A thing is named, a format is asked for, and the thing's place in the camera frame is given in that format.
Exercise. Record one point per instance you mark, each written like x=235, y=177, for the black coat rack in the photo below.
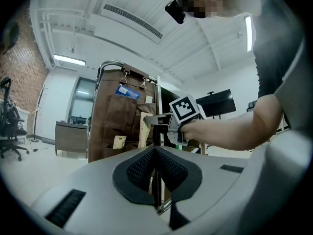
x=37, y=116

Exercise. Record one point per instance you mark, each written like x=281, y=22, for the black office chair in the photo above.
x=9, y=128

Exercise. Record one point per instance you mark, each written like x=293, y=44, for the black head-worn camera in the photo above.
x=175, y=11

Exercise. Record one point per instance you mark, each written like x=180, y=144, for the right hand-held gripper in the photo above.
x=184, y=109

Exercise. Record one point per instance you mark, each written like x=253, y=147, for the metal clip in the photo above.
x=126, y=77
x=144, y=82

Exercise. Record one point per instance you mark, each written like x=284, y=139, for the long ceiling light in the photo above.
x=249, y=33
x=69, y=59

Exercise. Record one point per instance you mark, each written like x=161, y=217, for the dark rolled mat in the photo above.
x=48, y=140

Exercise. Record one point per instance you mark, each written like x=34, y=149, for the person's right forearm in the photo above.
x=232, y=128

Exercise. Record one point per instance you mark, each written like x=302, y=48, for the dark glass window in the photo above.
x=82, y=99

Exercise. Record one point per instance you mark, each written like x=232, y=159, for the blue booklet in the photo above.
x=127, y=92

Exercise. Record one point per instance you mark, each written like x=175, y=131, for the black webcam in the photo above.
x=211, y=92

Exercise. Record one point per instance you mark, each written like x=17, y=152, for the person's dark shirt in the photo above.
x=281, y=53

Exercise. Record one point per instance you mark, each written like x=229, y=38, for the beige paper packet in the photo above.
x=144, y=134
x=119, y=142

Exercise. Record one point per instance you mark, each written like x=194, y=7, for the brown wooden cabinet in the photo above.
x=71, y=137

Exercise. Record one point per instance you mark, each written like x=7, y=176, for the brown fabric organizer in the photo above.
x=117, y=116

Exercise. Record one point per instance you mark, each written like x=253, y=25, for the brown housekeeping cart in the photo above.
x=163, y=97

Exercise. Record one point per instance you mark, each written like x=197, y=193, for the black monitor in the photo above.
x=217, y=103

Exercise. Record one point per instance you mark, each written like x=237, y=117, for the ceiling air conditioner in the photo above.
x=129, y=23

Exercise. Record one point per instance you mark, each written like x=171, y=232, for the small white box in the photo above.
x=148, y=99

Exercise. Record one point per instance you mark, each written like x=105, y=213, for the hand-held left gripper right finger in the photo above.
x=210, y=187

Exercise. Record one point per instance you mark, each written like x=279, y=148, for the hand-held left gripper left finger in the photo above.
x=102, y=199

